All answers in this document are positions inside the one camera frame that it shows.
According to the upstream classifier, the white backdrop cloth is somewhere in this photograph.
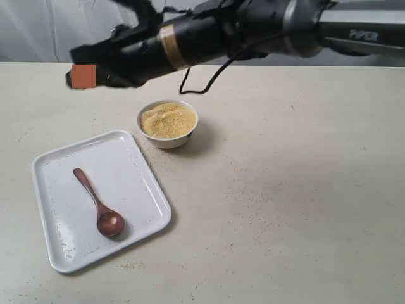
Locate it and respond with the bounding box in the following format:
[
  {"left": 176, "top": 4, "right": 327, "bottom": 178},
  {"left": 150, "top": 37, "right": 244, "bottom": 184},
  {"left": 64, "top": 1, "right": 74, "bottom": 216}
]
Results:
[{"left": 1, "top": 0, "right": 404, "bottom": 67}]

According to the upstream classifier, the tan granular powder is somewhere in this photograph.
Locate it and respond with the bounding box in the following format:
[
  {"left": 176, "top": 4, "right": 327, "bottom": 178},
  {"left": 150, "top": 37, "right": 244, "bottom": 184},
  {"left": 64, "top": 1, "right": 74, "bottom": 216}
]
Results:
[{"left": 140, "top": 103, "right": 197, "bottom": 139}]

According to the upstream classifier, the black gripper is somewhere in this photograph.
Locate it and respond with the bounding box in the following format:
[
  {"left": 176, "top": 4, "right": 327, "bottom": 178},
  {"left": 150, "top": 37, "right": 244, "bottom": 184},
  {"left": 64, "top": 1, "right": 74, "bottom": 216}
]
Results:
[{"left": 65, "top": 1, "right": 242, "bottom": 89}]

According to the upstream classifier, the brown wooden spoon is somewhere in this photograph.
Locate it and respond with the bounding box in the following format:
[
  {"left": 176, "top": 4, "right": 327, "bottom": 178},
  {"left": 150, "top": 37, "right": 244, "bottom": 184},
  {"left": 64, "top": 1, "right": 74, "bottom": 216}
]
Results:
[{"left": 73, "top": 168, "right": 125, "bottom": 238}]

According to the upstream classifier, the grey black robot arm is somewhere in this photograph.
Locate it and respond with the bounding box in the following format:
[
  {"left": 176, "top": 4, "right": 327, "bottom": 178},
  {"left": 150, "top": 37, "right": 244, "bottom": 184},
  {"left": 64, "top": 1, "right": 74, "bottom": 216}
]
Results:
[{"left": 70, "top": 1, "right": 404, "bottom": 88}]

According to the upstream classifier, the white rectangular tray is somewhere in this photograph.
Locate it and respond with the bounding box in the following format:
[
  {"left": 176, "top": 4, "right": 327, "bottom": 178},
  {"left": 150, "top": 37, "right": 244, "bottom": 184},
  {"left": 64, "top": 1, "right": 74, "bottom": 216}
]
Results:
[{"left": 31, "top": 130, "right": 172, "bottom": 274}]

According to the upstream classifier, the white ceramic bowl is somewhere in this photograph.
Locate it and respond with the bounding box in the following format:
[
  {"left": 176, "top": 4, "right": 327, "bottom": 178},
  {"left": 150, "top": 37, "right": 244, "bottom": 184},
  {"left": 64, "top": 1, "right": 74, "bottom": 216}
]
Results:
[{"left": 136, "top": 100, "right": 199, "bottom": 149}]

